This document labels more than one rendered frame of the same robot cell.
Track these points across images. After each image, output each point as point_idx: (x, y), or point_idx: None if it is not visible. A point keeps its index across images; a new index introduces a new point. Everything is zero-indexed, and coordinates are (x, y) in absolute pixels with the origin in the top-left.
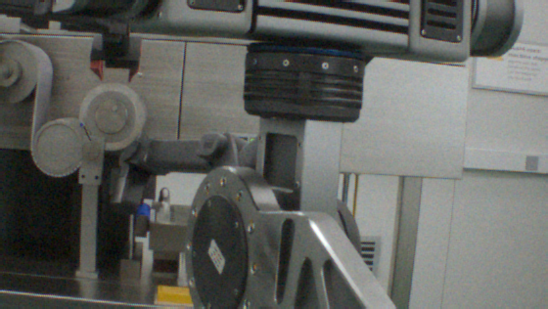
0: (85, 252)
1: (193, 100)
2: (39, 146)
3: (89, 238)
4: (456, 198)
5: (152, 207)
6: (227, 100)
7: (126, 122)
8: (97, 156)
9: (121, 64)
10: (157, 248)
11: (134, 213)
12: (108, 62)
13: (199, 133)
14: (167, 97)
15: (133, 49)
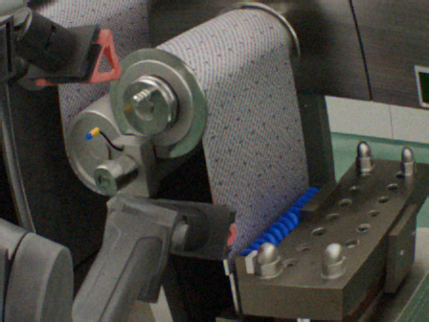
0: (157, 310)
1: (369, 18)
2: (76, 148)
3: None
4: None
5: (301, 213)
6: (408, 22)
7: (176, 112)
8: (116, 191)
9: (62, 80)
10: (254, 313)
11: (155, 303)
12: (46, 80)
13: (389, 64)
14: (335, 11)
15: (78, 51)
